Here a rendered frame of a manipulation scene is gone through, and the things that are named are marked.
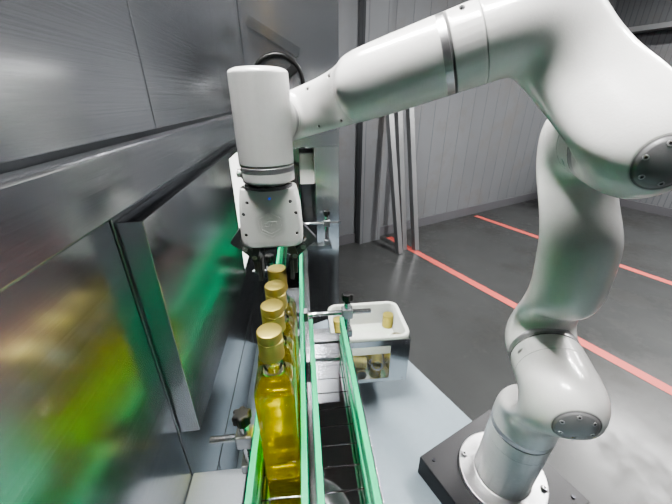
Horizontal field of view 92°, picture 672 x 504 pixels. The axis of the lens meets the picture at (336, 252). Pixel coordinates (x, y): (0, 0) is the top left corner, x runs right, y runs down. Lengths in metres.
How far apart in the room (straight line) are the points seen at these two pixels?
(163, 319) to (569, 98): 0.53
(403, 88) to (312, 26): 1.11
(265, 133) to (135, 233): 0.21
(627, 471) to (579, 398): 1.70
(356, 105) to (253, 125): 0.14
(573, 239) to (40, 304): 0.58
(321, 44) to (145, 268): 1.24
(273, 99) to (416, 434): 0.92
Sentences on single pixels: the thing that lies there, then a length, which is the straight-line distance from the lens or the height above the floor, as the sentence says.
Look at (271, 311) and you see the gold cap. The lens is 0.49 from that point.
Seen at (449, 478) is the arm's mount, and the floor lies 0.81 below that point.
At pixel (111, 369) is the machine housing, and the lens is 0.42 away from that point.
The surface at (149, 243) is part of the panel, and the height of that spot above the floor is 1.46.
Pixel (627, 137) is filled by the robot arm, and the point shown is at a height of 1.57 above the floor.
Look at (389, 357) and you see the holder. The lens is 1.00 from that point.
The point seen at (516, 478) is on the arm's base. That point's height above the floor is 0.90.
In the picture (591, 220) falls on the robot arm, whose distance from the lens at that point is 0.55.
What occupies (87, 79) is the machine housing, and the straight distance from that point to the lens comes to 0.44.
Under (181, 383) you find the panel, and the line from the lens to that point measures 0.54.
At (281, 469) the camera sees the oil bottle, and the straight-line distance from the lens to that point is 0.63.
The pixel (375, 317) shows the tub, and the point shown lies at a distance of 1.09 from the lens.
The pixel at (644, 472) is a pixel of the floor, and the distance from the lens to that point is 2.36.
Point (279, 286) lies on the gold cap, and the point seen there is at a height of 1.33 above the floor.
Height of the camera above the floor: 1.61
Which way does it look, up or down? 25 degrees down
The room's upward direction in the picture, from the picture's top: straight up
